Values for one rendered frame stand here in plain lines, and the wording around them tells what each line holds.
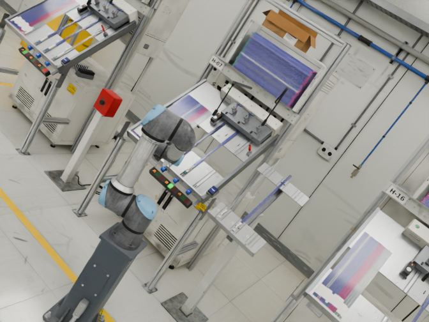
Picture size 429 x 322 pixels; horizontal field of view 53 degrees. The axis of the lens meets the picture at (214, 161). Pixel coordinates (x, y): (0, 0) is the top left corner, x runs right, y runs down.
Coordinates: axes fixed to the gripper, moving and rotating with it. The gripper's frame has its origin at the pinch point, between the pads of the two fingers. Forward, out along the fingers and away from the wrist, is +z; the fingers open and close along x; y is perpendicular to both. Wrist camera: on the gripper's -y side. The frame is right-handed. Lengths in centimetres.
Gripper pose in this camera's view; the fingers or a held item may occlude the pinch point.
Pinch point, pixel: (163, 160)
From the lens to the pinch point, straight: 253.8
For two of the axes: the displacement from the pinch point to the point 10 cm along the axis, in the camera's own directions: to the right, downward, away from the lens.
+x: 7.1, 6.0, -3.5
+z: -0.8, 5.8, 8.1
